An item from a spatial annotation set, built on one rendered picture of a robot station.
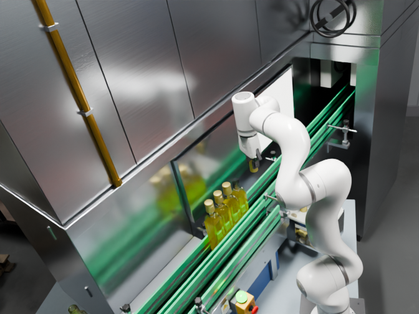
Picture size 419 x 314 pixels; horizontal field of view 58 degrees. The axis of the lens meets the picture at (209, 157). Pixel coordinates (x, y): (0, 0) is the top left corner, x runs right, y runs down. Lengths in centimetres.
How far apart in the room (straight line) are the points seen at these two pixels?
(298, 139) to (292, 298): 96
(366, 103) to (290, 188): 128
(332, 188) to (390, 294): 177
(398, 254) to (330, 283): 171
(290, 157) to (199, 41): 61
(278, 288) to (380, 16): 137
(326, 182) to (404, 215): 222
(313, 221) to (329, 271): 22
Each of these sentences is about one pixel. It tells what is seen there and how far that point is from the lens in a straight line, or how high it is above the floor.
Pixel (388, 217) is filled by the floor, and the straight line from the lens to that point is 328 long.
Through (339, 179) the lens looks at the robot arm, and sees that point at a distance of 115.
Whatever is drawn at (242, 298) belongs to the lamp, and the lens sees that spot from 157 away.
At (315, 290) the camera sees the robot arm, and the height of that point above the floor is 120.
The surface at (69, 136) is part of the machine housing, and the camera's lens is 118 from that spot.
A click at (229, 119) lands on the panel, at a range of 166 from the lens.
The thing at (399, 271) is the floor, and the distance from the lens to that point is 296.
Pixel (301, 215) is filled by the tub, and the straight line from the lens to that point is 194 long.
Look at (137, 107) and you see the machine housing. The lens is 130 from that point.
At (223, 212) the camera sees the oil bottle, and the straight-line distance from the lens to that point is 155.
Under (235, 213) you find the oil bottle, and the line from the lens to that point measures 163.
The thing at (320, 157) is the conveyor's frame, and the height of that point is 99.
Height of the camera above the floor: 233
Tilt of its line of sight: 36 degrees down
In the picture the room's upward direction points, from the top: 13 degrees counter-clockwise
